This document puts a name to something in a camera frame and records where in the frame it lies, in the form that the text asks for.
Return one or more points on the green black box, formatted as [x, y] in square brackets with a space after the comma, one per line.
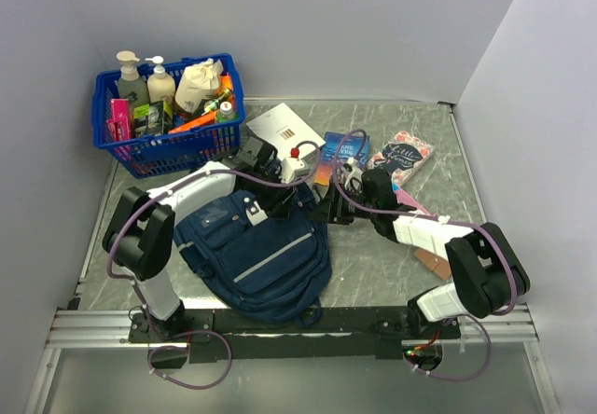
[152, 119]

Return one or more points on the green bottle white cap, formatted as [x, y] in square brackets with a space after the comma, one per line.
[225, 113]

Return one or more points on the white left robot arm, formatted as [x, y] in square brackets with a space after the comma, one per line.
[229, 193]

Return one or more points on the navy blue student backpack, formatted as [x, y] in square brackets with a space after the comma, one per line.
[273, 272]

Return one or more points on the beige paper bag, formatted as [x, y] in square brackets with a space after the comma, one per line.
[199, 81]

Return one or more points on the pink box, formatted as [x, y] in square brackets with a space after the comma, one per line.
[120, 123]

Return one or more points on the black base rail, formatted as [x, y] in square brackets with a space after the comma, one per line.
[381, 332]

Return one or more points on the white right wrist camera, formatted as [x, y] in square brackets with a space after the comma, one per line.
[352, 177]

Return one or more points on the pink pencil case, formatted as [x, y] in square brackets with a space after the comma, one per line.
[405, 198]

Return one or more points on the cream pump bottle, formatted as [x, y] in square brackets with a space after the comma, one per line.
[160, 85]

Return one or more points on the brown leather wallet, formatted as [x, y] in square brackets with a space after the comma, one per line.
[434, 263]

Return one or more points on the blue plastic basket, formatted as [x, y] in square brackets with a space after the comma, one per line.
[155, 155]

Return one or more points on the grey-green pump bottle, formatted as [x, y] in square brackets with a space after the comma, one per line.
[131, 86]

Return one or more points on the Little Women floral book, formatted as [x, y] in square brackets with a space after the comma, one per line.
[401, 157]

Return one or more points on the white paperback book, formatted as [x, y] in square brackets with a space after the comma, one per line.
[284, 129]

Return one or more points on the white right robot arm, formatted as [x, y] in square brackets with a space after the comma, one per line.
[487, 278]

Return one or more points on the Jane Eyre blue book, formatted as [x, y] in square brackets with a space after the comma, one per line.
[354, 147]

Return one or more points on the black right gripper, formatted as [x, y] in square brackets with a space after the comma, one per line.
[331, 209]

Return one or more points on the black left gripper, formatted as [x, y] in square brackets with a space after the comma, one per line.
[277, 207]

